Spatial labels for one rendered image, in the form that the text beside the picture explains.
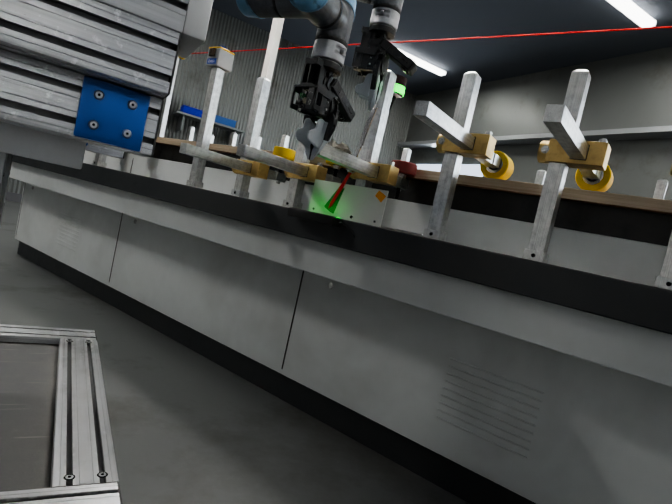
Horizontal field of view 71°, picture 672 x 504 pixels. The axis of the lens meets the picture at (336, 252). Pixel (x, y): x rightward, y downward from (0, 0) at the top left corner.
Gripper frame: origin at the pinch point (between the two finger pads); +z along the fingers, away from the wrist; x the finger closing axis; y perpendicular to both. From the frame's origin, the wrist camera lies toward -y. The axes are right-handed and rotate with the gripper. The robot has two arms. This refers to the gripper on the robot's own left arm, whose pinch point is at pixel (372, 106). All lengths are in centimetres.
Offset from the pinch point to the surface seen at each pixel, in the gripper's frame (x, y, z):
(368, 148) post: -6.7, 0.4, 9.9
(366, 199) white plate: -4.8, -2.8, 24.0
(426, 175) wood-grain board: -20.9, -15.4, 12.4
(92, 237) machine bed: -90, 165, 70
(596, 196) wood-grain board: -5, -59, 12
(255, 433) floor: -9, 16, 101
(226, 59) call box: -34, 68, -17
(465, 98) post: 1.9, -23.2, -4.9
